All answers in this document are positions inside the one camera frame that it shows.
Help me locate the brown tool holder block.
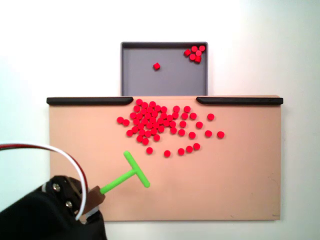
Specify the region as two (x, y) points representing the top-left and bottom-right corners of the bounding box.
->
(83, 185), (106, 216)

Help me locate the green T-shaped pusher tool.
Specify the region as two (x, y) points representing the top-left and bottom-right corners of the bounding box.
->
(99, 150), (151, 195)

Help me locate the grey square container tray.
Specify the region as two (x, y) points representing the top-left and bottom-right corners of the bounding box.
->
(120, 41), (209, 97)

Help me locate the beige rectangular board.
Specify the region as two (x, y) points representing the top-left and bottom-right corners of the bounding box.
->
(47, 94), (282, 223)

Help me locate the white red black cable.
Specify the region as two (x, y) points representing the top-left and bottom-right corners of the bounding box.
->
(0, 142), (88, 221)

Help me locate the black edge rail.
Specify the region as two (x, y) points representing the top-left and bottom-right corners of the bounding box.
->
(195, 96), (284, 106)
(46, 96), (134, 106)

